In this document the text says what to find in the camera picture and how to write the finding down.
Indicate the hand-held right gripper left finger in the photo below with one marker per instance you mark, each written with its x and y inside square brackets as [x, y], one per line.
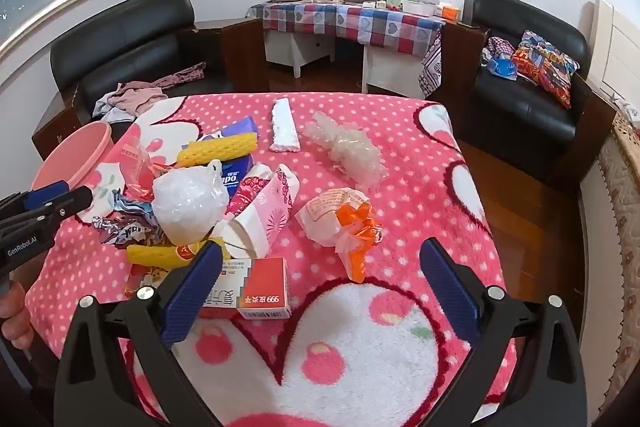
[192, 297]

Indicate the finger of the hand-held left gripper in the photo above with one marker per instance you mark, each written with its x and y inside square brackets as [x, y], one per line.
[47, 194]
[70, 202]

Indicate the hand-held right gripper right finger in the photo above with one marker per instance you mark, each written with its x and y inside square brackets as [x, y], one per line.
[450, 292]

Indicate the pink plastic bin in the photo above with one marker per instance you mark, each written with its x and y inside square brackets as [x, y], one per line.
[70, 152]

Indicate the yellow snack packet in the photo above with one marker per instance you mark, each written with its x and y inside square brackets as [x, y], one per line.
[150, 255]

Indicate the red white medicine box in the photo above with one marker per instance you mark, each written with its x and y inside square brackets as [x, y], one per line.
[265, 282]

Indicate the person's left hand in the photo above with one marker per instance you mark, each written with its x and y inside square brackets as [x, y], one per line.
[15, 312]

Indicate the crumpled silver blue wrapper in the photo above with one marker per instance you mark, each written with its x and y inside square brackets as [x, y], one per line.
[130, 227]

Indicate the red pink transparent packet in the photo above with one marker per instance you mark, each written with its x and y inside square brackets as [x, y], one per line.
[125, 154]

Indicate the orange red foil wrapper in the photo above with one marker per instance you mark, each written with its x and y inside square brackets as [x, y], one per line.
[155, 167]

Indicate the light blue cloth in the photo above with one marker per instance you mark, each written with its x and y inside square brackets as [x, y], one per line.
[107, 107]

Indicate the pink white paper carton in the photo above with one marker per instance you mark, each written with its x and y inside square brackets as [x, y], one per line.
[270, 217]

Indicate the red patterned snack wrapper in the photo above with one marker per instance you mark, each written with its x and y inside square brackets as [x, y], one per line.
[245, 197]

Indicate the pink polka dot blanket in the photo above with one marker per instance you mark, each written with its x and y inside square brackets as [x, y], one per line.
[400, 187]

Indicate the pink clothes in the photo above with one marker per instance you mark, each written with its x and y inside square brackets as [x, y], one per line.
[140, 99]

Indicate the blue tissue pack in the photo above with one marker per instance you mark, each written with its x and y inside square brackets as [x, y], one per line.
[237, 172]

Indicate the white orange plastic bag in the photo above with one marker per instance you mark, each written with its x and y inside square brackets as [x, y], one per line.
[325, 217]

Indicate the yellow corn toy upper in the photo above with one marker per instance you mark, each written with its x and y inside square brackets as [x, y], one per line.
[220, 149]

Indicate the clear bubble wrap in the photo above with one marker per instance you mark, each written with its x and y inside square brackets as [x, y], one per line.
[350, 149]

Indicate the black leather armchair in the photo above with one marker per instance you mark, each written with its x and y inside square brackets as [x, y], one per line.
[125, 32]
[515, 107]

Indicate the beige quilted bedspread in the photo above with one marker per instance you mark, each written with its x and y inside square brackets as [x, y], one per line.
[622, 207]

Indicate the hanging checked cloth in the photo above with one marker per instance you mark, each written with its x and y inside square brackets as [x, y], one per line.
[432, 67]

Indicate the blue plastic bag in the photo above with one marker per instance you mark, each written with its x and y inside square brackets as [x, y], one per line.
[502, 67]

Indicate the colourful cushion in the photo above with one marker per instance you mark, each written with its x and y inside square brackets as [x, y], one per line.
[542, 67]

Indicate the patterned cloth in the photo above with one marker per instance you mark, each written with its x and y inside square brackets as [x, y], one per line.
[500, 47]

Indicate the orange box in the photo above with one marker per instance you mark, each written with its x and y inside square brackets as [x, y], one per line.
[450, 13]

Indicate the white headboard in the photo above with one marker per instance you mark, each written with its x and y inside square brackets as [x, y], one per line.
[620, 52]

